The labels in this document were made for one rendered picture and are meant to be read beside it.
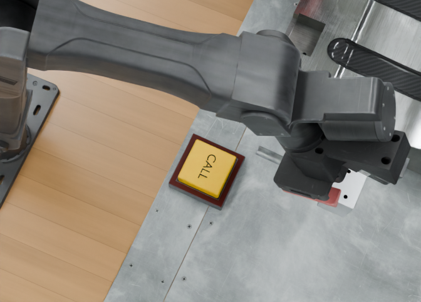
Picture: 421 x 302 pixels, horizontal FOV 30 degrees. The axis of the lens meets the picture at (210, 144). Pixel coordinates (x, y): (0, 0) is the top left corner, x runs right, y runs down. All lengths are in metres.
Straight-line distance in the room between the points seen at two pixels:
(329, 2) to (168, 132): 0.28
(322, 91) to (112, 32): 0.20
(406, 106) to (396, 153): 0.29
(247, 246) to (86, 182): 0.24
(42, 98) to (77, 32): 0.46
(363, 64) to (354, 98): 0.35
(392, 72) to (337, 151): 0.30
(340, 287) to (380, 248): 0.08
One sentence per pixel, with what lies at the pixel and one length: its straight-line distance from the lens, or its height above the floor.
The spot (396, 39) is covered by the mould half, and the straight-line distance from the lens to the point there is 1.09.
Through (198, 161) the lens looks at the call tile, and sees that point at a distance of 1.05.
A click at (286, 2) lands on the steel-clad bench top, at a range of 1.19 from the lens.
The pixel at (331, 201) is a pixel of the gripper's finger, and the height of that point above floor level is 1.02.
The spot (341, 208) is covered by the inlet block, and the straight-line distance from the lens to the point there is 0.95.
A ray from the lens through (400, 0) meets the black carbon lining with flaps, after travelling 1.13.
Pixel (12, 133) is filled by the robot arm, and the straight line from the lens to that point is 0.96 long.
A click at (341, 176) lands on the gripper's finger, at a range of 0.86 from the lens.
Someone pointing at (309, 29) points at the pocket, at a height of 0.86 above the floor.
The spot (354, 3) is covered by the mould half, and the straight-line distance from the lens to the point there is 1.10.
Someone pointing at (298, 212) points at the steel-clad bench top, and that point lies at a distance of 1.09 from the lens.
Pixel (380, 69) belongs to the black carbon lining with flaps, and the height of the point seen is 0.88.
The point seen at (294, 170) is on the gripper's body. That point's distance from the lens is 0.86.
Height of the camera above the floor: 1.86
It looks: 74 degrees down
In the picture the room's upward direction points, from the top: 3 degrees clockwise
